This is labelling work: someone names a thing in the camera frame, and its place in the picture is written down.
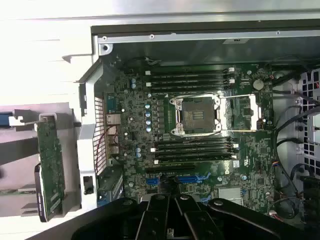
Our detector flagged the grey plastic parts rack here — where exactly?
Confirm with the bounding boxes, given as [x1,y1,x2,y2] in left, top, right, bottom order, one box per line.
[0,102,83,218]

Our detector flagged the black and grey PC case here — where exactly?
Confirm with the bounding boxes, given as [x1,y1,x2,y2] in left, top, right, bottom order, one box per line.
[73,18,320,226]

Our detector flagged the green motherboard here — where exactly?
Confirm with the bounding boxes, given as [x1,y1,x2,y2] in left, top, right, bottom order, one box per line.
[102,62,305,222]

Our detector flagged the silver coin cell battery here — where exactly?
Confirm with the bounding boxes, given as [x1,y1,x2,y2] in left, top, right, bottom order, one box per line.
[252,78,265,91]

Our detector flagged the hard disk with blue rails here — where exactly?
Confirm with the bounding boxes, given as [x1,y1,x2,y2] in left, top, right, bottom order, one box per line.
[0,112,13,128]

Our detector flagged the long PCIe expansion slot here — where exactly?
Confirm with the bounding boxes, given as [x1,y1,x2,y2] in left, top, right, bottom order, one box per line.
[146,176,201,186]
[145,163,196,174]

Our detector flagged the silver socket cover frame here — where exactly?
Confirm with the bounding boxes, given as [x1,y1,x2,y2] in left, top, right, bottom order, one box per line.
[217,94,263,132]

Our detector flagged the silver chipset heatsink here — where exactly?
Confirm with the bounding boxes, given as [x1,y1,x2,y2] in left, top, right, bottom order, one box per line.
[218,187,242,206]

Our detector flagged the metal disk bay cage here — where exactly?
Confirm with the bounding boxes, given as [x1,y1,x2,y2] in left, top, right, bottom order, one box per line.
[298,67,320,181]

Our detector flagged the black wire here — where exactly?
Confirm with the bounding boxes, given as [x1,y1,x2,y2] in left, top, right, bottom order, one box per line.
[274,104,320,133]
[274,136,305,163]

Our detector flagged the metal CPU socket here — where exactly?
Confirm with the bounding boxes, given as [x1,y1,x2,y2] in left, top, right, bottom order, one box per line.
[169,96,222,137]

